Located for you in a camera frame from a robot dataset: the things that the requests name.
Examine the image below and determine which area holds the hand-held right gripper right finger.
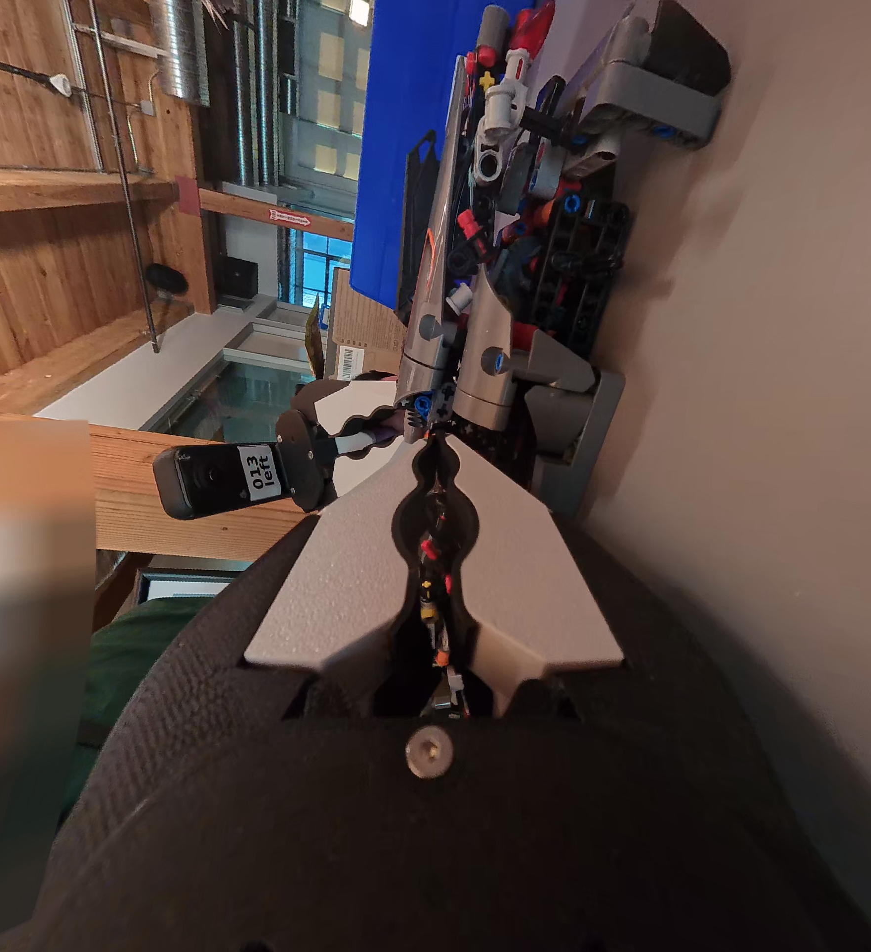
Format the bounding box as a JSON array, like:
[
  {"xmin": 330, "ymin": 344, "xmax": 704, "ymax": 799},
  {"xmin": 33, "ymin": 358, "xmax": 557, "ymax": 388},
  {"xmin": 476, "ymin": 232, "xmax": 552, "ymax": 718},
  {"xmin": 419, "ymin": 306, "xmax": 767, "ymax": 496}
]
[{"xmin": 434, "ymin": 433, "xmax": 624, "ymax": 716}]

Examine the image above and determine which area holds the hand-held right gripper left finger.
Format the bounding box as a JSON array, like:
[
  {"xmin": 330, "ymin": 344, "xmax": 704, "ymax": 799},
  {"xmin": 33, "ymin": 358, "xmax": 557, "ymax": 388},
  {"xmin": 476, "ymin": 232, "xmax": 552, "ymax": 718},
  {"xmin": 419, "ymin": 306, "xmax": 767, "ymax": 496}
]
[{"xmin": 244, "ymin": 442, "xmax": 433, "ymax": 674}]

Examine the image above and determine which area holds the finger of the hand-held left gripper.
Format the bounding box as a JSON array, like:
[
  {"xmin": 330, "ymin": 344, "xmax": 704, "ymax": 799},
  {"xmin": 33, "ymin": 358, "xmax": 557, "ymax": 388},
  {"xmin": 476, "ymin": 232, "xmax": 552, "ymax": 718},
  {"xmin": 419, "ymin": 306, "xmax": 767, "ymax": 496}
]
[
  {"xmin": 315, "ymin": 378, "xmax": 408, "ymax": 441},
  {"xmin": 333, "ymin": 427, "xmax": 401, "ymax": 456}
]

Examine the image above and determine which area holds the lego car model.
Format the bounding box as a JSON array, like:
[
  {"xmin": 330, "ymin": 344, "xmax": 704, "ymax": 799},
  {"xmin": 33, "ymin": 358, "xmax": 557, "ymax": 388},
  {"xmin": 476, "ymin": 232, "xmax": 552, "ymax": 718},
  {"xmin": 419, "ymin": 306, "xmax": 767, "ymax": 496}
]
[{"xmin": 394, "ymin": 0, "xmax": 734, "ymax": 718}]

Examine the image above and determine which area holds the green printed packet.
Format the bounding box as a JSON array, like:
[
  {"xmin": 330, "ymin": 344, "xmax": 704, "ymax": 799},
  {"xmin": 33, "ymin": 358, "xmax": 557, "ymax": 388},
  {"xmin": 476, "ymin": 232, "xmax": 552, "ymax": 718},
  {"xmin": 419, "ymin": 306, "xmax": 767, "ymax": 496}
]
[{"xmin": 303, "ymin": 294, "xmax": 328, "ymax": 376}]

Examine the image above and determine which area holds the brown cardboard box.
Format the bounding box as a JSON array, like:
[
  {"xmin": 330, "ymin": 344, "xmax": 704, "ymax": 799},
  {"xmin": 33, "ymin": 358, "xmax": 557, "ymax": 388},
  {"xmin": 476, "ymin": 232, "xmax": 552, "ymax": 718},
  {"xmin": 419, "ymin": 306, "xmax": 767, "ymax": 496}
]
[{"xmin": 327, "ymin": 268, "xmax": 410, "ymax": 382}]

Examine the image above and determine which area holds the framed picture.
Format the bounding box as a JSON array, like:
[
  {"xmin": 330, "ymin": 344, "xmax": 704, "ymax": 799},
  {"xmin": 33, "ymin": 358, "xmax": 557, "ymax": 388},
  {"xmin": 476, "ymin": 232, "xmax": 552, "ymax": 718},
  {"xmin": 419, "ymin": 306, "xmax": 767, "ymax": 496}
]
[{"xmin": 136, "ymin": 567, "xmax": 250, "ymax": 605}]

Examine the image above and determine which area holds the blue plastic bin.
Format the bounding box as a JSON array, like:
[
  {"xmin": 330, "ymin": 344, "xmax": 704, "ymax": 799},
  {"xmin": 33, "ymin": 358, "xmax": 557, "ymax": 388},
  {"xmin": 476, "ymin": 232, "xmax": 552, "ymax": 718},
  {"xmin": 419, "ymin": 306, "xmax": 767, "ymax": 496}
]
[{"xmin": 351, "ymin": 0, "xmax": 533, "ymax": 313}]

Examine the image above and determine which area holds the corrugated metal duct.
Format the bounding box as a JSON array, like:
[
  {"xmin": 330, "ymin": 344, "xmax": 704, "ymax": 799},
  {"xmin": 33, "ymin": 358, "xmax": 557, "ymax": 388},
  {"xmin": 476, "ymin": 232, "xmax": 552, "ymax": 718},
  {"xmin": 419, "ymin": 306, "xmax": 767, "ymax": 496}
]
[{"xmin": 149, "ymin": 0, "xmax": 209, "ymax": 109}]

